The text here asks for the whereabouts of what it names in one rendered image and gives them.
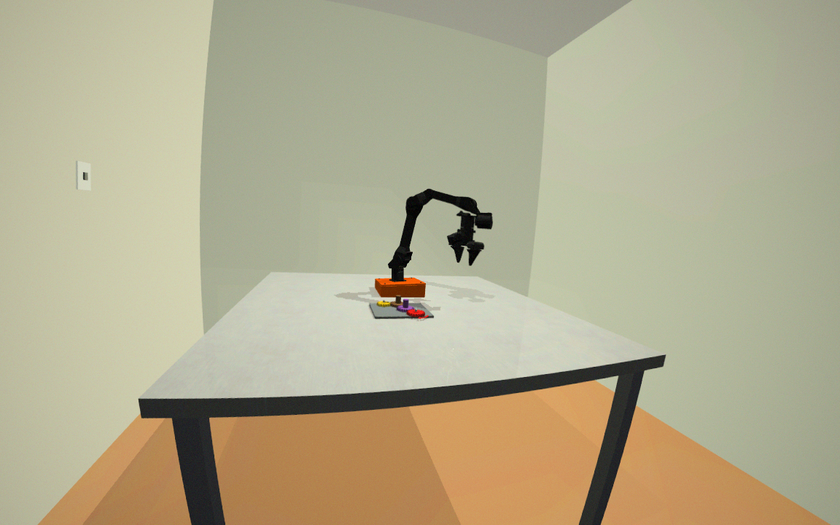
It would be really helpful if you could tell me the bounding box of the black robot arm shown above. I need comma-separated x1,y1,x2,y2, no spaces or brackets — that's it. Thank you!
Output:
388,189,493,282

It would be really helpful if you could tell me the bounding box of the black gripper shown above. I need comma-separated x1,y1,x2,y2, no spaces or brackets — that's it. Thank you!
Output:
449,227,484,266

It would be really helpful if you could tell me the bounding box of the purple gear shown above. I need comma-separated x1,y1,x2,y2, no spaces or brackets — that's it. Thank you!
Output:
397,299,414,313

